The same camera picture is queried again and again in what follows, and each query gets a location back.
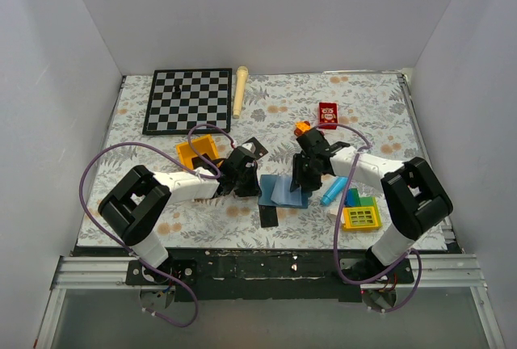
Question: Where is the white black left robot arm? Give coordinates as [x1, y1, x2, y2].
[99, 146, 260, 284]

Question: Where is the cyan plastic marker tube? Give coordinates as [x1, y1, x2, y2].
[320, 177, 348, 207]

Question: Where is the floral patterned table mat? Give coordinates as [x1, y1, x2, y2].
[78, 73, 422, 249]

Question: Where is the green toy brick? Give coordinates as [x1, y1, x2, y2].
[355, 196, 376, 207]

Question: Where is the blue toy brick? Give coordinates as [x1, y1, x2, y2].
[345, 188, 360, 207]

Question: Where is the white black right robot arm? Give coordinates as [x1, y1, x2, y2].
[291, 128, 453, 284]

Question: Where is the yellow plastic bin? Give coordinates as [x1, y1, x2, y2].
[175, 134, 220, 170]

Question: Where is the black white chessboard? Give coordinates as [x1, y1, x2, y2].
[142, 68, 233, 136]

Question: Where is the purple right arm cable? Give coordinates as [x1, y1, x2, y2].
[314, 124, 423, 313]

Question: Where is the red owl toy block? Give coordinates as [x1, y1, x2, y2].
[318, 102, 338, 130]

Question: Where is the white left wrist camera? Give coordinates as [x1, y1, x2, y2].
[242, 142, 258, 157]

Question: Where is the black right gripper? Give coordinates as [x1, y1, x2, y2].
[288, 153, 321, 193]

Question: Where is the black vip card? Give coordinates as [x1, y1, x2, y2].
[258, 205, 279, 228]
[242, 137, 268, 160]

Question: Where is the black card in bin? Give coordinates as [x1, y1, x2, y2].
[191, 153, 212, 169]

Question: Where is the cream wooden pestle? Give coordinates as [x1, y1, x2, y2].
[232, 66, 249, 119]

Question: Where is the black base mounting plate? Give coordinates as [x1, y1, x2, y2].
[56, 247, 464, 302]

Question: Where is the white curved toy piece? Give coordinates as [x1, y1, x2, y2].
[327, 208, 344, 224]

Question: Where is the yellow toy window brick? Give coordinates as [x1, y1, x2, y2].
[342, 207, 382, 232]

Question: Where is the orange toy car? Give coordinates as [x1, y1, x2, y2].
[294, 120, 311, 137]

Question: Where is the aluminium frame rail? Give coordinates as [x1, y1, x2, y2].
[52, 254, 486, 289]

